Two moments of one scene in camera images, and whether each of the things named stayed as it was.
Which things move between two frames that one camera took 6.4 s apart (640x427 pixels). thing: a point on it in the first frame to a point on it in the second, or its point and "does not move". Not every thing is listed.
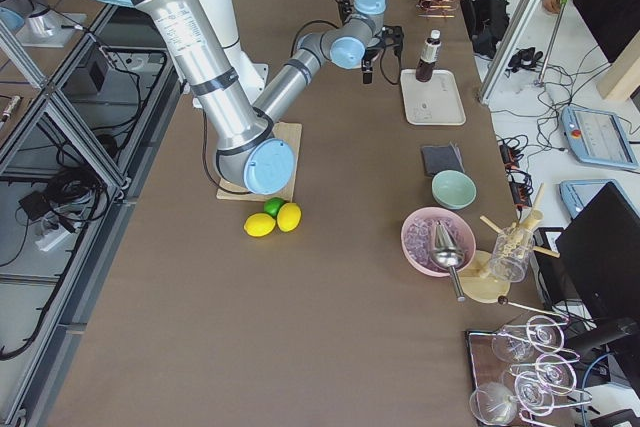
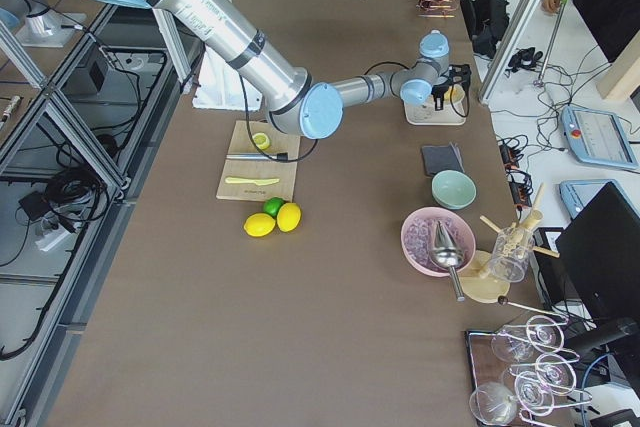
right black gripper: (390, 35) to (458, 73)
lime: (272, 205) does not move
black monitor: (600, 255) does not move
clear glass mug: (510, 254) does not move
